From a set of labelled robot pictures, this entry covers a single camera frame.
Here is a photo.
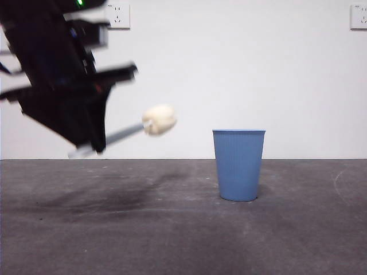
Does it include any white wall socket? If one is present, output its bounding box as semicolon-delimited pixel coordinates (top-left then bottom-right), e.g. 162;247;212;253
349;4;367;31
104;3;131;30

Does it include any grey-handled cream sponge cup brush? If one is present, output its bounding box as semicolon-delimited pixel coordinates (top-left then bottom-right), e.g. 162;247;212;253
68;104;178;159

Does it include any blue ribbed plastic cup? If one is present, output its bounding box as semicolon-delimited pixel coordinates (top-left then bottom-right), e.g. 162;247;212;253
212;129;266;202

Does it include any pale grey camera box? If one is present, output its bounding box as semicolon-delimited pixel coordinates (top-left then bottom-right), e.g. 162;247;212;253
65;19;109;49

